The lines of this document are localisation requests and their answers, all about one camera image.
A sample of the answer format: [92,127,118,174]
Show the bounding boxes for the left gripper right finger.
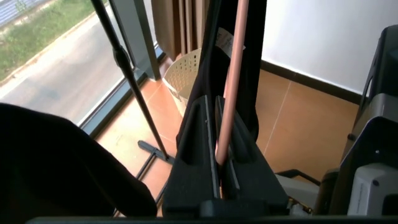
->
[214,95,289,218]

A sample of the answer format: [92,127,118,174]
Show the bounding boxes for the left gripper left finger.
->
[161,95,220,218]

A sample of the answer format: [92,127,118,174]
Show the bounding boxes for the pink clothes hanger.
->
[215,0,250,166]

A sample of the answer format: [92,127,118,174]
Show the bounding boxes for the black garment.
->
[175,0,267,150]

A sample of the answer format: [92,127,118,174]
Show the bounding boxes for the black shorts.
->
[0,102,158,218]

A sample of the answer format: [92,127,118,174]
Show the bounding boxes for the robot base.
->
[275,24,398,218]

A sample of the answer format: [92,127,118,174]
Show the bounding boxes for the white laundry basket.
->
[163,48,203,118]

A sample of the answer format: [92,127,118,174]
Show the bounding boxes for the black clothes rack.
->
[90,0,175,218]

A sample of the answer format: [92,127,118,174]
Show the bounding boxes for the beige curtain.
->
[151,0,210,62]

